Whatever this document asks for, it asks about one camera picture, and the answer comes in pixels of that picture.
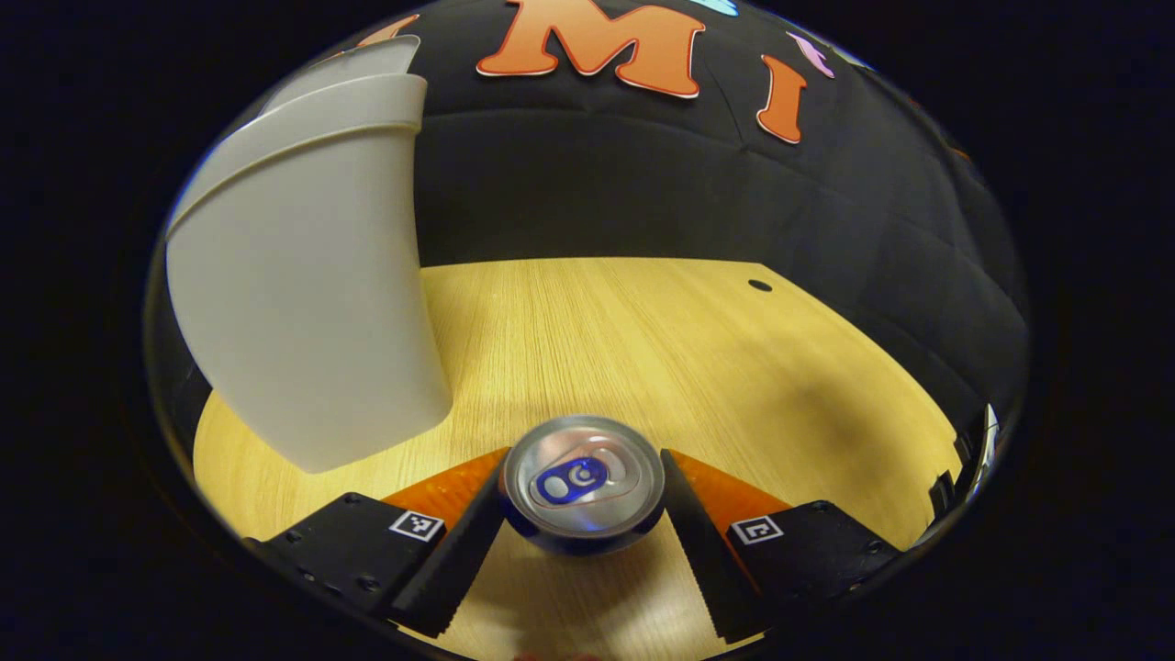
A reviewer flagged white desktop garbage bin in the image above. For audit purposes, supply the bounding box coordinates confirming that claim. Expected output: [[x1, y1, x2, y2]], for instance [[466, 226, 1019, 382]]
[[165, 35, 453, 475]]

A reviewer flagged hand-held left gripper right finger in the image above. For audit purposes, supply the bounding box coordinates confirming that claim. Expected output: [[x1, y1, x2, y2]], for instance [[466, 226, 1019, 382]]
[[659, 448, 905, 644]]

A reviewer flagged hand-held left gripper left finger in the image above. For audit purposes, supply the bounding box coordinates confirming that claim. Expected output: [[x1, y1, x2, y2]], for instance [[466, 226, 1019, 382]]
[[243, 447, 510, 639]]

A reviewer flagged black backdrop cloth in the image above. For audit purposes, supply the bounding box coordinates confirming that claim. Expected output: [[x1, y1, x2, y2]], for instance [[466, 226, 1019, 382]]
[[147, 0, 1029, 432]]

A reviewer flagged blue pop can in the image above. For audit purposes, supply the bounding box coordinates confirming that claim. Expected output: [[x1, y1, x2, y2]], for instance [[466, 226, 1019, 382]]
[[500, 416, 666, 556]]

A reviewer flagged wooden desktop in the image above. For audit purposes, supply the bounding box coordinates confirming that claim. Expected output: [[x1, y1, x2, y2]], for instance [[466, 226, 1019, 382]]
[[193, 257, 965, 661]]

